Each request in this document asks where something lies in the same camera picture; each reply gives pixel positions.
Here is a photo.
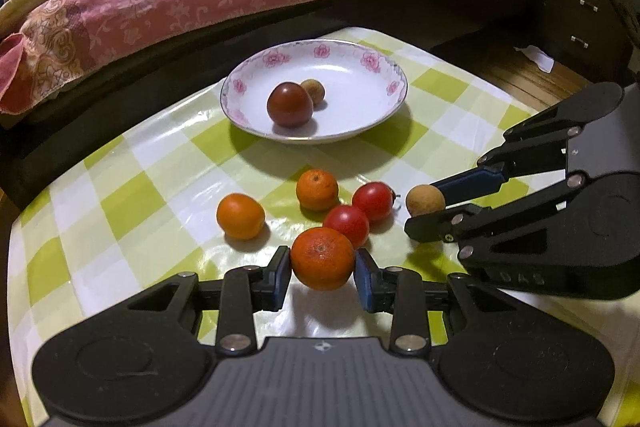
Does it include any white plate with pink flowers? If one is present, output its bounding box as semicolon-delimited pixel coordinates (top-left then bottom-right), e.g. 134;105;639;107
220;38;409;145

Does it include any brown longan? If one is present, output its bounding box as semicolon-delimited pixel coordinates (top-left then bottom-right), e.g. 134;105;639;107
300;79;326;108
405;185;446;219

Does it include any dark nightstand with drawers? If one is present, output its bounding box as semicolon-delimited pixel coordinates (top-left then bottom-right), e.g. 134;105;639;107
537;0;640;84

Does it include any small orange mandarin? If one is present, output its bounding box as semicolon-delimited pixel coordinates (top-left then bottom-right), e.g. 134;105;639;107
296;169;339;212
216;193;266;241

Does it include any white paper scrap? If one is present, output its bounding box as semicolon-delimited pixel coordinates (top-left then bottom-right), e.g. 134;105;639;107
515;46;555;72

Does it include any large orange mandarin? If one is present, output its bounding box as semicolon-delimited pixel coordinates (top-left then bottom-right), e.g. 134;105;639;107
290;227;356;292

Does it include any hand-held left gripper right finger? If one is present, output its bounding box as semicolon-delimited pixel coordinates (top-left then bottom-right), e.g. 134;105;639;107
354;248;523;356

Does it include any dark bed frame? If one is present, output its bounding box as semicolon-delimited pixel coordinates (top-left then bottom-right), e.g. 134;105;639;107
0;0;543;212

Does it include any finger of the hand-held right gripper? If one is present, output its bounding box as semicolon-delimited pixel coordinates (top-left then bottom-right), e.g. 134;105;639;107
430;82;626;206
404;173;588;265

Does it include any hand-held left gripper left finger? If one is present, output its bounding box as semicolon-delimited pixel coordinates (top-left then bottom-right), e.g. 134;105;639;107
125;247;293;356

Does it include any green checked tablecloth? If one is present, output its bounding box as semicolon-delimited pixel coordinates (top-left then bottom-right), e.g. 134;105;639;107
7;26;640;427

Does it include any dark red tomato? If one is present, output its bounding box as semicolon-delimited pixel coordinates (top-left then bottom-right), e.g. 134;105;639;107
266;82;315;128

